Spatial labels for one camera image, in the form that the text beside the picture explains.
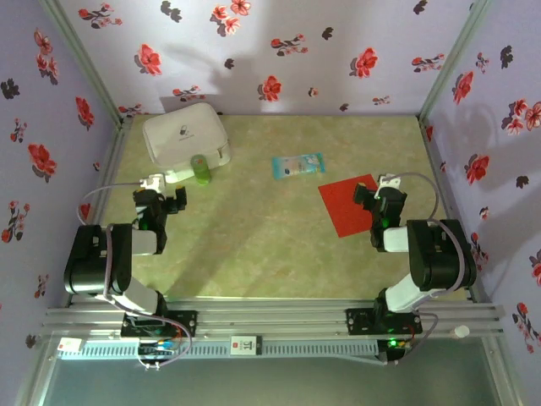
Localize red paper sheet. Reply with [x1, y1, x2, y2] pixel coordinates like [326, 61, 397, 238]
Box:
[317, 173, 380, 239]

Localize green bottle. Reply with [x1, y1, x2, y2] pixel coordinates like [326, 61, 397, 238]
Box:
[189, 153, 212, 186]

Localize white zip pouch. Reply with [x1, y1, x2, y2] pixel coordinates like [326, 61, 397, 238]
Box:
[141, 101, 233, 184]

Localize blue wipes packet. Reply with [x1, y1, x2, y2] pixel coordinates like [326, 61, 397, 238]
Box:
[270, 152, 327, 182]

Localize black controller board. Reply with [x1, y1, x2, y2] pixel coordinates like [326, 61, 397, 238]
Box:
[377, 337, 413, 363]
[138, 337, 181, 357]

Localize red white label tag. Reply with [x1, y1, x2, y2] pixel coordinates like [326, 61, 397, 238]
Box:
[230, 335, 264, 356]

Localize right arm lavender cable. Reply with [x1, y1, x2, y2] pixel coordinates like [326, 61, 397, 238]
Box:
[392, 171, 466, 367]

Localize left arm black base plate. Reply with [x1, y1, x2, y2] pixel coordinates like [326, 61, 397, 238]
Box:
[121, 310, 199, 338]

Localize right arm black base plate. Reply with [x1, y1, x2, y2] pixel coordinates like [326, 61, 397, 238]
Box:
[345, 307, 424, 337]

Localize long aluminium rail beam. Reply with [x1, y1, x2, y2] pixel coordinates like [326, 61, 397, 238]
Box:
[40, 298, 506, 339]

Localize grey slotted cable duct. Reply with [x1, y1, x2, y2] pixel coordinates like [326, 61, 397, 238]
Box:
[58, 340, 380, 361]

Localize aluminium corner post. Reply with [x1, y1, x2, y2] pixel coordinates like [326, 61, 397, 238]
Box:
[38, 0, 133, 128]
[417, 0, 496, 126]

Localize aluminium frame leg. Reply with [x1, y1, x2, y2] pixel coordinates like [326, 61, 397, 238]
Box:
[481, 337, 523, 406]
[14, 337, 58, 406]

